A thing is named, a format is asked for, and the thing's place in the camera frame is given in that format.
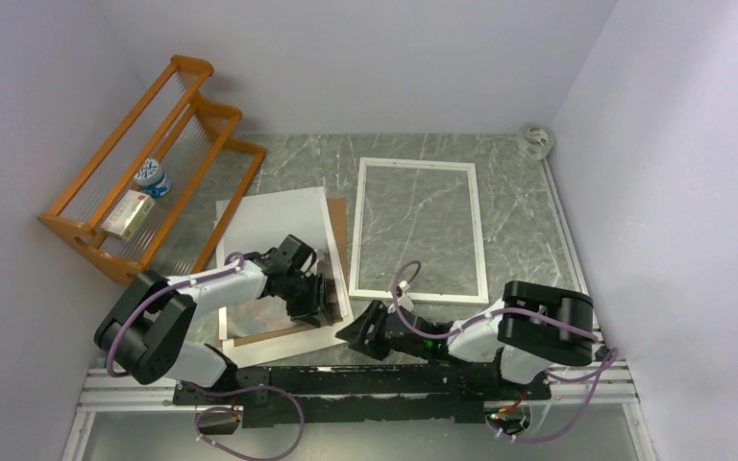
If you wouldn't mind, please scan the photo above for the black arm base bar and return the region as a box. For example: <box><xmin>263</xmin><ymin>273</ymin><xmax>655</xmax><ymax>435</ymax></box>
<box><xmin>172</xmin><ymin>363</ymin><xmax>552</xmax><ymax>428</ymax></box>

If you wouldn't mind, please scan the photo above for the orange wooden rack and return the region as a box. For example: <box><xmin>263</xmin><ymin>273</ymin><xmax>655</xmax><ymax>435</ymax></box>
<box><xmin>38</xmin><ymin>55</ymin><xmax>267</xmax><ymax>285</ymax></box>

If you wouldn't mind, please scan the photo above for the white picture frame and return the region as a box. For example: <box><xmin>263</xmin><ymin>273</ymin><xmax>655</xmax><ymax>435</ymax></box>
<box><xmin>349</xmin><ymin>158</ymin><xmax>489</xmax><ymax>304</ymax></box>

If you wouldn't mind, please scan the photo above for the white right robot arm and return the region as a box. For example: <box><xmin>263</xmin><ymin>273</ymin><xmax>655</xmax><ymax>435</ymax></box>
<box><xmin>335</xmin><ymin>280</ymin><xmax>597</xmax><ymax>399</ymax></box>

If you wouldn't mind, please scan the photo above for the aluminium rail frame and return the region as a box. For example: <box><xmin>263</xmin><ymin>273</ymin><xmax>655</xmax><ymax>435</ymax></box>
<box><xmin>60</xmin><ymin>158</ymin><xmax>660</xmax><ymax>461</ymax></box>

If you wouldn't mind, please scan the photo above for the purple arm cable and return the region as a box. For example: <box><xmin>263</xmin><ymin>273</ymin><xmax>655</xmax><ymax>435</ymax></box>
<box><xmin>391</xmin><ymin>259</ymin><xmax>619</xmax><ymax>446</ymax></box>
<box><xmin>104</xmin><ymin>251</ymin><xmax>307</xmax><ymax>461</ymax></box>

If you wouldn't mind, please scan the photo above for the white red small box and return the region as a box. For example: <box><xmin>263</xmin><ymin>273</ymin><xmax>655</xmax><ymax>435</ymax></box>
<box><xmin>101</xmin><ymin>190</ymin><xmax>156</xmax><ymax>242</ymax></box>

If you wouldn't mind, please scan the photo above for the white paper mat sheet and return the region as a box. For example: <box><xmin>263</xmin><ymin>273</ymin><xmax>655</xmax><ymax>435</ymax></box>
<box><xmin>214</xmin><ymin>190</ymin><xmax>355</xmax><ymax>369</ymax></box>

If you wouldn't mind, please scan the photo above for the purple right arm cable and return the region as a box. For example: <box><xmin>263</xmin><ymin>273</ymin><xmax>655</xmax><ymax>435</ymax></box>
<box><xmin>391</xmin><ymin>259</ymin><xmax>619</xmax><ymax>446</ymax></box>

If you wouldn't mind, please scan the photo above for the blue white round tin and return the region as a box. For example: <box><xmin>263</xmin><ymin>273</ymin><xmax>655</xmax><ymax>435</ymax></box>
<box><xmin>134</xmin><ymin>158</ymin><xmax>171</xmax><ymax>199</ymax></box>

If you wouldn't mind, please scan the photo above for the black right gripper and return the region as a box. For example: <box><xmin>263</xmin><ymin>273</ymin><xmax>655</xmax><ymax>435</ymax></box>
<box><xmin>336</xmin><ymin>300</ymin><xmax>429</xmax><ymax>360</ymax></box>

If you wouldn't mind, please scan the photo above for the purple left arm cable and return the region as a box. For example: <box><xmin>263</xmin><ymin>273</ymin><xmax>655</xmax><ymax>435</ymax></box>
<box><xmin>104</xmin><ymin>251</ymin><xmax>307</xmax><ymax>461</ymax></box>

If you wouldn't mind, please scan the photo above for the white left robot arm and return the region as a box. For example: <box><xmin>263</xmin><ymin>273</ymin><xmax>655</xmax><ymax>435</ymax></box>
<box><xmin>94</xmin><ymin>234</ymin><xmax>340</xmax><ymax>403</ymax></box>

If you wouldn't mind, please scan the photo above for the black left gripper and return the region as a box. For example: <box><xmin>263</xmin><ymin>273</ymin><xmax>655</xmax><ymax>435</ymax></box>
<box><xmin>280</xmin><ymin>271</ymin><xmax>332</xmax><ymax>328</ymax></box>

